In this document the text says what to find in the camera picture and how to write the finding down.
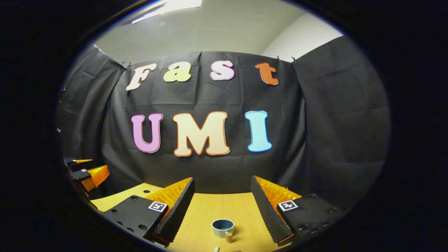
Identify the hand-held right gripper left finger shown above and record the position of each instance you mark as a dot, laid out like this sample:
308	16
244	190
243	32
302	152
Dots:
178	213

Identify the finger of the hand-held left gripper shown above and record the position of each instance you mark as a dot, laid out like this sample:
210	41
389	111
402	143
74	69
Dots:
94	176
75	162

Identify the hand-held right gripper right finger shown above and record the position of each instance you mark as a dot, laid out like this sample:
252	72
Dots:
267	213

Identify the wooden desktop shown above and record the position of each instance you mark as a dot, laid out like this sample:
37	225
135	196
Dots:
210	206

